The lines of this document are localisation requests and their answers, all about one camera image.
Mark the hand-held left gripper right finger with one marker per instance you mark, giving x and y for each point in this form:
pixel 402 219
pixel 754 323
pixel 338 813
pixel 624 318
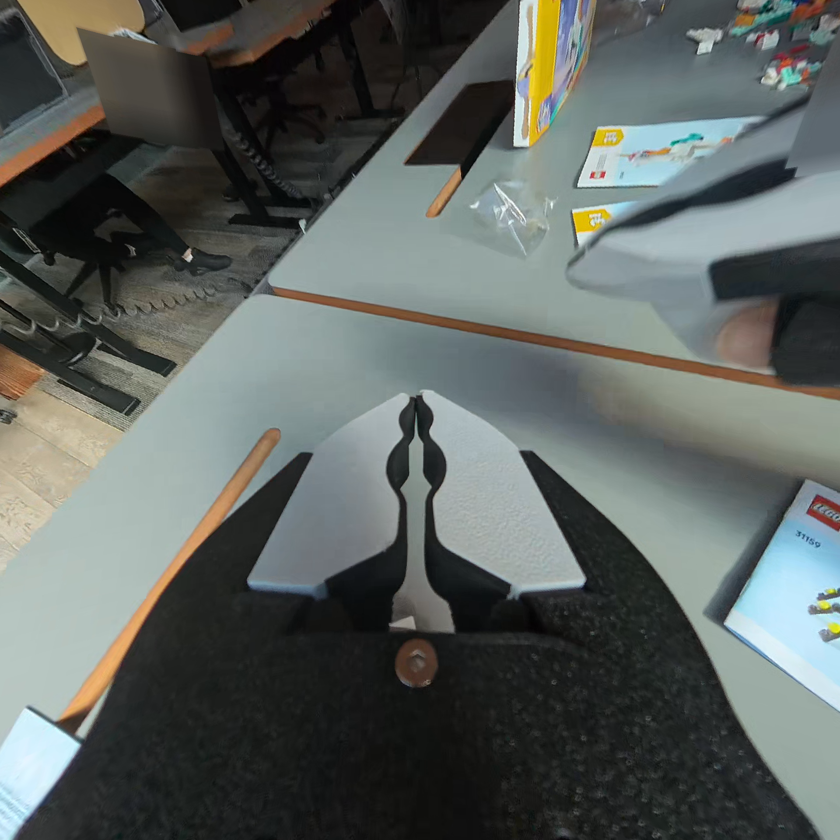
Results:
pixel 499 518

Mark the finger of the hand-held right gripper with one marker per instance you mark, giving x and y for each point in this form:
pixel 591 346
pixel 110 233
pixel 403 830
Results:
pixel 656 262
pixel 754 148

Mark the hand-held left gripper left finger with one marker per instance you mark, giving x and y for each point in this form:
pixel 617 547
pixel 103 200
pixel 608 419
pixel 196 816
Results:
pixel 334 518

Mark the orange-edged desk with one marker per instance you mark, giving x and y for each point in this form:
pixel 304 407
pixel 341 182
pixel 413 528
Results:
pixel 39 144
pixel 262 29

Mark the person's right hand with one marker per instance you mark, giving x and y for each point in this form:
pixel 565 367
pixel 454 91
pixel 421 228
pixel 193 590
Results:
pixel 745 334

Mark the white instruction booklet yellow corner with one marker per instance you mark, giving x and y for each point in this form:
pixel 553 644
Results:
pixel 656 154
pixel 590 223

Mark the pile of loose toy bricks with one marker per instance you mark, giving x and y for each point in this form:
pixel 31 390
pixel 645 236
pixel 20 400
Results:
pixel 781 46

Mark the clear plastic bag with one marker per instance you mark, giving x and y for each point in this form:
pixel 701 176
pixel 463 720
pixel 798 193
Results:
pixel 515 216

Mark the yellow toy box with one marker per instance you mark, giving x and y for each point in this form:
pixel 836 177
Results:
pixel 558 59

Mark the blue instruction booklet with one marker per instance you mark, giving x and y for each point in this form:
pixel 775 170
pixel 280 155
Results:
pixel 787 590

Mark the black office chair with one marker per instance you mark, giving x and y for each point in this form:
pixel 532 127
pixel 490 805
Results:
pixel 59 229

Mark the tan wooden board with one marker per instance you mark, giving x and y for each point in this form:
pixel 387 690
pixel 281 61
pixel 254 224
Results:
pixel 72 23

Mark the black desk frame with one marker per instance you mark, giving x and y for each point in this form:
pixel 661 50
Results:
pixel 85 354

